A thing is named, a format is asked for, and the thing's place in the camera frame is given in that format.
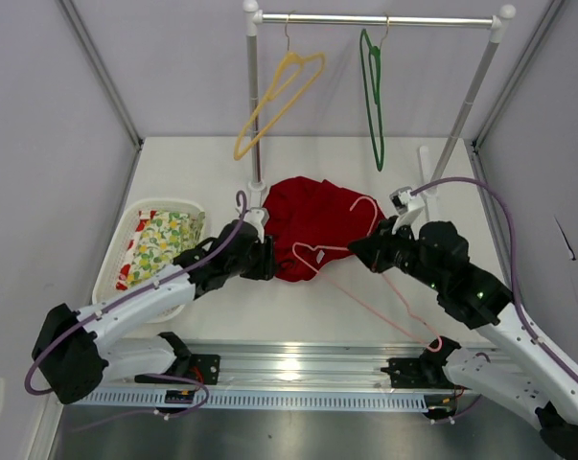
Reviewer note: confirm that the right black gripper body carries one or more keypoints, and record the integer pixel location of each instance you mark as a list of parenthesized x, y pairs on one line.
[(398, 249)]

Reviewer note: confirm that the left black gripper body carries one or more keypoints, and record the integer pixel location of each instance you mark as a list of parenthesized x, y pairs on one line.
[(258, 264)]

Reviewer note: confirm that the pink clothes hanger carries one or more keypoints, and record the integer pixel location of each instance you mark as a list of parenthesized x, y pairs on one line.
[(437, 347)]

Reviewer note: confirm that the red skirt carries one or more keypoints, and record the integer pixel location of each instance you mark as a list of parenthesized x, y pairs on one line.
[(312, 222)]

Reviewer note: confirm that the green clothes hanger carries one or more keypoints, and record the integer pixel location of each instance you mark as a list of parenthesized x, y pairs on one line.
[(371, 68)]

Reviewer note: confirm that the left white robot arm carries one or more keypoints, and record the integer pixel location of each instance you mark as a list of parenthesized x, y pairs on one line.
[(78, 350)]

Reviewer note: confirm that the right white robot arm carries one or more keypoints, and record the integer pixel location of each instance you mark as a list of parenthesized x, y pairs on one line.
[(545, 395)]

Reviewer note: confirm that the yellow clothes hanger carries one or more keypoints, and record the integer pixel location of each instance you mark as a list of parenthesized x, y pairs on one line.
[(279, 96)]

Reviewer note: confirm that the lemon print cloth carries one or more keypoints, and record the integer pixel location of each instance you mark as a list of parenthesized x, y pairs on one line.
[(159, 237)]

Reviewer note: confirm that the white plastic laundry basket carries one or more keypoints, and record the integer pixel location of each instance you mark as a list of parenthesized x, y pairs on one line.
[(104, 288)]

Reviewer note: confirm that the white clothes rack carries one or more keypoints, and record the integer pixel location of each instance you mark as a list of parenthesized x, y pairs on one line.
[(497, 25)]

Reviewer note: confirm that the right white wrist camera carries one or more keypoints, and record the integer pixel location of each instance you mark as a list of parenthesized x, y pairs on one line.
[(408, 207)]

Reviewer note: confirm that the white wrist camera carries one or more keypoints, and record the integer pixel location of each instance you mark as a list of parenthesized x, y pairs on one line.
[(408, 207), (257, 217)]

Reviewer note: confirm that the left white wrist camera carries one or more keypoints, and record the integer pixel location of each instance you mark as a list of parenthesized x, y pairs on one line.
[(257, 217)]

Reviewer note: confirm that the aluminium mounting rail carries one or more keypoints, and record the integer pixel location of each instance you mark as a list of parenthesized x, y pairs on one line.
[(302, 365)]

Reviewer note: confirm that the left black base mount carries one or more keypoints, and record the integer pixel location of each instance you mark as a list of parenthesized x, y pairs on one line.
[(204, 368)]

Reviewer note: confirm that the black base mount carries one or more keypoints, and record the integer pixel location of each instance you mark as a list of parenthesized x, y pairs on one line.
[(414, 373), (204, 368)]

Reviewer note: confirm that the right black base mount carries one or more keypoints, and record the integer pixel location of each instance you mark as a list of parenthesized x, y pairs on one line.
[(414, 373)]

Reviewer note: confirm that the white slotted cable duct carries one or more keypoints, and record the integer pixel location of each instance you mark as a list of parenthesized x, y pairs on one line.
[(261, 400)]

